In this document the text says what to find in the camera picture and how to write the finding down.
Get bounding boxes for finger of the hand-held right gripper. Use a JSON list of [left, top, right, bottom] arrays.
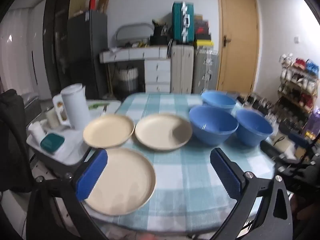
[[260, 132, 309, 164]]

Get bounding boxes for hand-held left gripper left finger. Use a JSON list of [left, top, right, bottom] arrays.
[[26, 149, 108, 240]]

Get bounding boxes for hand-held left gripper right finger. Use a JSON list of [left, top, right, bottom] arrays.
[[210, 148, 293, 240]]

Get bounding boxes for blue bowl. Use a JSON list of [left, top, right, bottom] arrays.
[[201, 91, 237, 114], [189, 105, 239, 146], [235, 109, 273, 147]]

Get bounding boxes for beige round plate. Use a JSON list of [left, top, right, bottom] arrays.
[[135, 113, 193, 152], [83, 114, 135, 148], [84, 147, 157, 216]]

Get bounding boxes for teal white checked tablecloth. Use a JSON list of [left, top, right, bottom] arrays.
[[87, 92, 277, 233]]

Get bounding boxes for white tray cart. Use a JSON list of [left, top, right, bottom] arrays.
[[26, 100, 122, 167]]

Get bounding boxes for row of shoes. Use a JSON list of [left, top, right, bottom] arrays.
[[236, 92, 308, 130]]

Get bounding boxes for purple bag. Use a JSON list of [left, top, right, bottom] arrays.
[[305, 111, 320, 140]]

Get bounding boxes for teal lidded container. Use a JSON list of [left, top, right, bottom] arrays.
[[40, 133, 65, 155]]

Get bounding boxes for cream jar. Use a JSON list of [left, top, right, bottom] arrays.
[[46, 107, 61, 128]]

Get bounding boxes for white cup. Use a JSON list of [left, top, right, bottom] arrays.
[[28, 122, 45, 142]]

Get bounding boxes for shoe rack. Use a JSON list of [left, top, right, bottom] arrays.
[[276, 53, 320, 114]]

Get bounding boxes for white pitcher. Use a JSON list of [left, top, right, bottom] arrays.
[[52, 84, 91, 130]]

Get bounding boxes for green packet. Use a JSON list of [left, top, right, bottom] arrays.
[[87, 102, 110, 110]]

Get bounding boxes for black jacket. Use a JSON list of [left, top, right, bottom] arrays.
[[0, 89, 33, 193]]

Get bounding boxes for grey suitcase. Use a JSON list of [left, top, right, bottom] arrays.
[[192, 49, 220, 94]]

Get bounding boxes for grey woven basket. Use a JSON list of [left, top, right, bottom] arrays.
[[117, 67, 139, 94]]

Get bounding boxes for wooden door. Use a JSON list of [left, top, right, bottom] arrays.
[[216, 0, 260, 94]]

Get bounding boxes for beige suitcase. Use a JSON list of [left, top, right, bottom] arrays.
[[171, 44, 195, 94]]

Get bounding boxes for white drawer cabinet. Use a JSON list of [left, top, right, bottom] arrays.
[[144, 59, 172, 93]]

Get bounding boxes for dark refrigerator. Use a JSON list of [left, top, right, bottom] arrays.
[[67, 10, 108, 99]]

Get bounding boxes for white desk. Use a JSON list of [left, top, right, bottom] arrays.
[[99, 45, 172, 64]]

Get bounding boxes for stack of dark boxes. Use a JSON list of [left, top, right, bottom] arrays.
[[194, 14, 215, 49]]

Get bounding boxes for white wardrobe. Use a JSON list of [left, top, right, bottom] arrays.
[[0, 0, 52, 98]]

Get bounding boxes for oval mirror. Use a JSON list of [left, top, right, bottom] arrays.
[[114, 23, 153, 47]]

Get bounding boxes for teal suitcase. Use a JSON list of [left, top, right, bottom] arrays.
[[171, 1, 195, 43]]

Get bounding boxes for black bag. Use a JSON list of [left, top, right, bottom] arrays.
[[149, 19, 172, 47]]

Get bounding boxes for brown cardboard box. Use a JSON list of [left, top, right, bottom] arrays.
[[98, 0, 110, 13]]

